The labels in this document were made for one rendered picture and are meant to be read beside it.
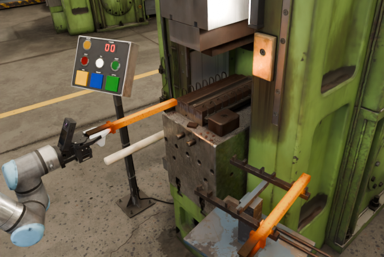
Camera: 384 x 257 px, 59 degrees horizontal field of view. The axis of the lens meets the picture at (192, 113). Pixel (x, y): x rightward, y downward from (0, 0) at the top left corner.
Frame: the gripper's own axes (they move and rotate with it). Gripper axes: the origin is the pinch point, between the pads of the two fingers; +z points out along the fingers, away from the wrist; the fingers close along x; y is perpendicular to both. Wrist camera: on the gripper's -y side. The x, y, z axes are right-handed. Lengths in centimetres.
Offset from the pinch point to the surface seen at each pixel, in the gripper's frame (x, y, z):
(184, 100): -6.2, 7.9, 42.7
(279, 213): 64, 11, 23
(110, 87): -44, 8, 24
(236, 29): 7, -24, 63
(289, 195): 62, 11, 31
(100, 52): -57, -7, 28
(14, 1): -781, 104, 155
